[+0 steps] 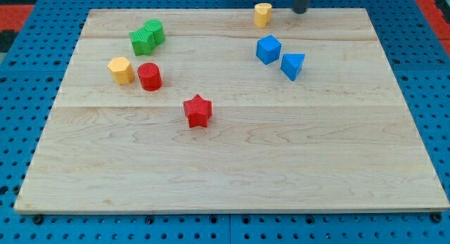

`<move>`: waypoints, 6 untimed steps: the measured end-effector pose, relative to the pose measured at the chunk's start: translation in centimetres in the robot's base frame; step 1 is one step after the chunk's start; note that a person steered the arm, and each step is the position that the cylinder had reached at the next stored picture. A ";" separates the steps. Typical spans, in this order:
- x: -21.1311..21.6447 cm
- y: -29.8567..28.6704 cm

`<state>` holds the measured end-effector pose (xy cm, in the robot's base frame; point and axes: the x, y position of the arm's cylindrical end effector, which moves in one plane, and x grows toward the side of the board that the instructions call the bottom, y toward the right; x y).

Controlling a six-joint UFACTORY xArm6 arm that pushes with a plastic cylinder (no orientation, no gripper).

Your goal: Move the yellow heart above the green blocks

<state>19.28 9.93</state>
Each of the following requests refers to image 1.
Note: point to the yellow heart block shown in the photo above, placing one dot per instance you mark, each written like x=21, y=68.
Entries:
x=262, y=14

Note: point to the red star block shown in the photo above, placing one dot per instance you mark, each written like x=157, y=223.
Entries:
x=198, y=111

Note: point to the light wooden board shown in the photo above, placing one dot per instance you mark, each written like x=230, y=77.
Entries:
x=340, y=138

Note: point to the blue cube block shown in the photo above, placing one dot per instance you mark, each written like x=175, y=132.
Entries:
x=268, y=49

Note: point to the blue triangular prism block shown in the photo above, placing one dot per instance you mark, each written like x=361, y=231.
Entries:
x=291, y=65

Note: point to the red cylinder block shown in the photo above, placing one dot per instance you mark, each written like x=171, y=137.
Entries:
x=150, y=77

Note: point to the yellow hexagon block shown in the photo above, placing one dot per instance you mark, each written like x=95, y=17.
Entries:
x=121, y=70

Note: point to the green star block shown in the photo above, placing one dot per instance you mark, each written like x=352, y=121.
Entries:
x=142, y=41

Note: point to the green cylinder block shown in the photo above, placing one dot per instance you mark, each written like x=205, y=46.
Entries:
x=155, y=27

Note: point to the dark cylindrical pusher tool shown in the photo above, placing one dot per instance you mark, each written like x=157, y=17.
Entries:
x=300, y=6

